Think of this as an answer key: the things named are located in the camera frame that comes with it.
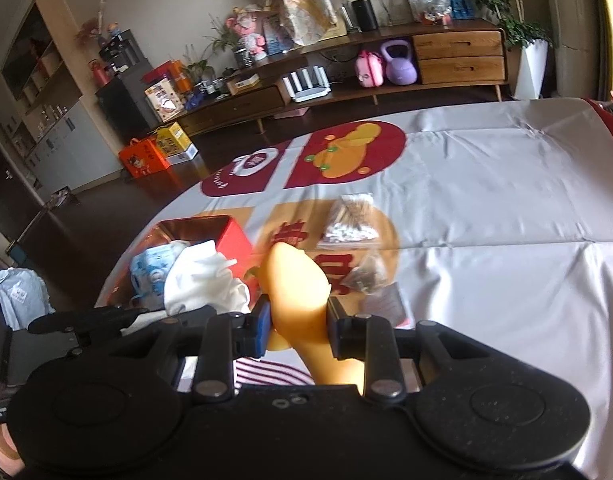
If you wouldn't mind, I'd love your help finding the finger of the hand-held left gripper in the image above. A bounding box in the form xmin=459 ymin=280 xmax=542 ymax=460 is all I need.
xmin=28 ymin=306 xmax=153 ymax=337

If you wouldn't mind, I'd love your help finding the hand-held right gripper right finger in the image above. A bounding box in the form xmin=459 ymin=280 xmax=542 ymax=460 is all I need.
xmin=327 ymin=297 xmax=532 ymax=405

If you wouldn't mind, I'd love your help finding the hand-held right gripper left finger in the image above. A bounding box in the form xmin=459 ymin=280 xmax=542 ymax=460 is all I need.
xmin=69 ymin=294 xmax=272 ymax=405

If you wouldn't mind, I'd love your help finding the yellow rubber toy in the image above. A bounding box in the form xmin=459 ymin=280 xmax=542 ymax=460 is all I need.
xmin=263 ymin=242 xmax=365 ymax=396

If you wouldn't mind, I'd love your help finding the clear bag of brown item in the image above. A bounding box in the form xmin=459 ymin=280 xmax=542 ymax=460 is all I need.
xmin=344 ymin=254 xmax=388 ymax=294

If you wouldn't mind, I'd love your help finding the white cloth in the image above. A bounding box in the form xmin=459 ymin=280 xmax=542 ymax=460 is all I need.
xmin=164 ymin=241 xmax=250 ymax=317

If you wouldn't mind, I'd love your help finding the red tin box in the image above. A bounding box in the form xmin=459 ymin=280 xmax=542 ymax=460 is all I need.
xmin=105 ymin=214 xmax=253 ymax=313

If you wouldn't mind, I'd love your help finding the bag of cotton swabs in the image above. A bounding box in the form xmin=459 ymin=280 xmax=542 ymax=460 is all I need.
xmin=318 ymin=193 xmax=381 ymax=249

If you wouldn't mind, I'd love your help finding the person's left hand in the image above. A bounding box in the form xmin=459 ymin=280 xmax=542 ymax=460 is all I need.
xmin=0 ymin=422 xmax=25 ymax=479

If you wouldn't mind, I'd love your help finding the white plastic bag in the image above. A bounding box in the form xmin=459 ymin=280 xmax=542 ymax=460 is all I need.
xmin=0 ymin=266 xmax=55 ymax=331

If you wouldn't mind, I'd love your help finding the pair of shoes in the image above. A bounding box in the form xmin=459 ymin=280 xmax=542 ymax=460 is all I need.
xmin=51 ymin=186 xmax=80 ymax=209

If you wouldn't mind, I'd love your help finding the black cabinet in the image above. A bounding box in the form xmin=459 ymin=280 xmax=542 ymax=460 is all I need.
xmin=95 ymin=62 xmax=160 ymax=134

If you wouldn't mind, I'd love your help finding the cream gift box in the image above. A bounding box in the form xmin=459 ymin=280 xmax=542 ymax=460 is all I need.
xmin=145 ymin=77 xmax=185 ymax=122

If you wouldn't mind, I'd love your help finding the small white box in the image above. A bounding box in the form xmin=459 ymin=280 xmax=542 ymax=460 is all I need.
xmin=225 ymin=74 xmax=262 ymax=96

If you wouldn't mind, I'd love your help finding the white router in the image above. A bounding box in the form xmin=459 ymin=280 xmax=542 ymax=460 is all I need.
xmin=281 ymin=66 xmax=334 ymax=104

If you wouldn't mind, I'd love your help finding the red thermos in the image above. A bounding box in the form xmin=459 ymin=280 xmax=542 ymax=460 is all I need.
xmin=89 ymin=59 xmax=112 ymax=86

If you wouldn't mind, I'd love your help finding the red gift box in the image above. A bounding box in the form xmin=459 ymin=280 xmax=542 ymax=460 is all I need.
xmin=141 ymin=60 xmax=175 ymax=84

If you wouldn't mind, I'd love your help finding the orange tall box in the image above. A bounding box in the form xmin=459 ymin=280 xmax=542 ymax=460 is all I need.
xmin=169 ymin=60 xmax=192 ymax=96

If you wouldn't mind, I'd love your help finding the pink small case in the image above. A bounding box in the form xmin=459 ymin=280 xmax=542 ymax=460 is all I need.
xmin=355 ymin=50 xmax=387 ymax=90

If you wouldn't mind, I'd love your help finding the small green plant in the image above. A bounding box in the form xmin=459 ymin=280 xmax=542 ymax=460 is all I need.
xmin=179 ymin=45 xmax=210 ymax=86

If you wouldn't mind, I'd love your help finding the black water dispenser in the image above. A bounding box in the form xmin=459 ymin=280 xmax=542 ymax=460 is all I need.
xmin=99 ymin=30 xmax=152 ymax=74

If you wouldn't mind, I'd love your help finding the purple kettlebell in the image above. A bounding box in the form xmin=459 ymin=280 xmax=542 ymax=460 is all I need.
xmin=381 ymin=40 xmax=419 ymax=86

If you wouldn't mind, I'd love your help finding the plant in patterned pot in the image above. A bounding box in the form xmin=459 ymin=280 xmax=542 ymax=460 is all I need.
xmin=206 ymin=25 xmax=255 ymax=69

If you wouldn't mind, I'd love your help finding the pink plush doll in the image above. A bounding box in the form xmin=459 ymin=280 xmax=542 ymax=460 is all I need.
xmin=225 ymin=5 xmax=270 ymax=61

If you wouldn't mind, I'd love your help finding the blue printed box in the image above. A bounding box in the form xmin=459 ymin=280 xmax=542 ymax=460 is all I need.
xmin=261 ymin=10 xmax=295 ymax=56

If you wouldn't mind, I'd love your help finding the vase of dried flowers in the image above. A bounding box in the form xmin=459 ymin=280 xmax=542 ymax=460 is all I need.
xmin=76 ymin=0 xmax=112 ymax=49

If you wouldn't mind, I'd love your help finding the wooden TV stand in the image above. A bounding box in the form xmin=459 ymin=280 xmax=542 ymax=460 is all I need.
xmin=174 ymin=17 xmax=508 ymax=134

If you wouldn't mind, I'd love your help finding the black speaker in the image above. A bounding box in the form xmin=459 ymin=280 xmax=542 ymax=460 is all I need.
xmin=351 ymin=0 xmax=380 ymax=33

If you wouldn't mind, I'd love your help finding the white planter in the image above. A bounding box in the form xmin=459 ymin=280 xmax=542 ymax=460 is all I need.
xmin=511 ymin=37 xmax=550 ymax=101

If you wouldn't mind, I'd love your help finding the clear plastic bag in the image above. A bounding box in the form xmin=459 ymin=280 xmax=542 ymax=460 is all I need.
xmin=414 ymin=0 xmax=455 ymax=26

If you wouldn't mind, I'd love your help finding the tall potted tree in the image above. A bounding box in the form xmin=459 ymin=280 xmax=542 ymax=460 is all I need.
xmin=451 ymin=0 xmax=553 ymax=52

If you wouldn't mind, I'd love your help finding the standing air conditioner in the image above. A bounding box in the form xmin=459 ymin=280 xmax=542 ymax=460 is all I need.
xmin=539 ymin=0 xmax=605 ymax=99

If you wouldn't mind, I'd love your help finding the orange gift box with handle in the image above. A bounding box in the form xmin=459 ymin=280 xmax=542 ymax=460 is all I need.
xmin=119 ymin=136 xmax=169 ymax=180

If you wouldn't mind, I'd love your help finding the wooden wall cabinet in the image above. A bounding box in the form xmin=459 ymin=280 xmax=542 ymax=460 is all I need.
xmin=0 ymin=0 xmax=125 ymax=202

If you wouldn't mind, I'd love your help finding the yellow carton with handle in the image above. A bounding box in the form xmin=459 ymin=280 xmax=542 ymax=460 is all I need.
xmin=154 ymin=121 xmax=199 ymax=165

